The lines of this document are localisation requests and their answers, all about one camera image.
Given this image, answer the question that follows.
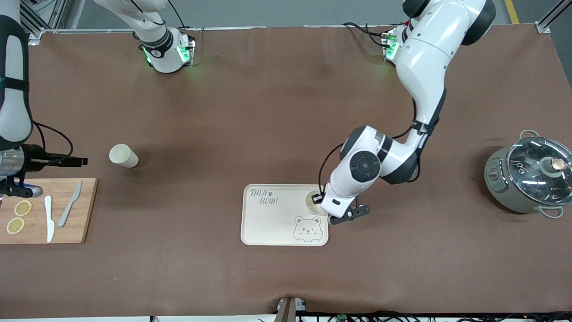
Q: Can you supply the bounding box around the white plastic cup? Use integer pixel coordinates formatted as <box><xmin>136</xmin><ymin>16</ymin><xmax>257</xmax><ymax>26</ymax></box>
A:
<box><xmin>305</xmin><ymin>191</ymin><xmax>325</xmax><ymax>213</ymax></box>

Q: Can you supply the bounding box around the bamboo cutting board, metal handle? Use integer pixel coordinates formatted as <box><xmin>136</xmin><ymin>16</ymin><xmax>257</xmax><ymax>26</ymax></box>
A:
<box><xmin>0</xmin><ymin>178</ymin><xmax>99</xmax><ymax>245</ymax></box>

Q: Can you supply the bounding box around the black left arm base cable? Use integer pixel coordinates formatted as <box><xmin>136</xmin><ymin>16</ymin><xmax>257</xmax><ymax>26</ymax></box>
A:
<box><xmin>343</xmin><ymin>20</ymin><xmax>409</xmax><ymax>48</ymax></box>

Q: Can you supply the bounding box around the aluminium frame profile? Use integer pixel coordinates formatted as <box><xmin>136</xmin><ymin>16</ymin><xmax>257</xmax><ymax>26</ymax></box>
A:
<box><xmin>20</xmin><ymin>0</ymin><xmax>88</xmax><ymax>46</ymax></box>
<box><xmin>535</xmin><ymin>0</ymin><xmax>572</xmax><ymax>34</ymax></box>

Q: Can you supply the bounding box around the grey-green electric cooking pot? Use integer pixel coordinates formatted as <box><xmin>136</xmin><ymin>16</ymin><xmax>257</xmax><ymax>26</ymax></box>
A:
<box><xmin>484</xmin><ymin>130</ymin><xmax>572</xmax><ymax>219</ymax></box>

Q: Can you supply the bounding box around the grey-blue plastic knife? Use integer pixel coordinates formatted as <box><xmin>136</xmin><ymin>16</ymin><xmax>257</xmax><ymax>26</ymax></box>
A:
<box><xmin>57</xmin><ymin>181</ymin><xmax>83</xmax><ymax>228</ymax></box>

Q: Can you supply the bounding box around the cream tray with bear print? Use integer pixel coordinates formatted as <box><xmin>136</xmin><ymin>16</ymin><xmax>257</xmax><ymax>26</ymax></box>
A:
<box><xmin>240</xmin><ymin>183</ymin><xmax>329</xmax><ymax>247</ymax></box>

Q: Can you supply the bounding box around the white paper cup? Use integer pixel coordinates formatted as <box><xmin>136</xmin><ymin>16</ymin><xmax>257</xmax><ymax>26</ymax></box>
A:
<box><xmin>109</xmin><ymin>144</ymin><xmax>139</xmax><ymax>169</ymax></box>

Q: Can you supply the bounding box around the glass pot lid with knob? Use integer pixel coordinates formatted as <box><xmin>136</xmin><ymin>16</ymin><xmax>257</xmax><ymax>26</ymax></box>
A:
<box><xmin>507</xmin><ymin>136</ymin><xmax>572</xmax><ymax>206</ymax></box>

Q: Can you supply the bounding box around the white plastic knife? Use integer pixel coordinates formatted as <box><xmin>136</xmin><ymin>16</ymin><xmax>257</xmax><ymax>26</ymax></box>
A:
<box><xmin>44</xmin><ymin>195</ymin><xmax>55</xmax><ymax>243</ymax></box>

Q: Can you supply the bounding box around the brown table cover sheet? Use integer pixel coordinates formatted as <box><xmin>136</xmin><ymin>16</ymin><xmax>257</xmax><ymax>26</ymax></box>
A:
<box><xmin>0</xmin><ymin>25</ymin><xmax>572</xmax><ymax>319</ymax></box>

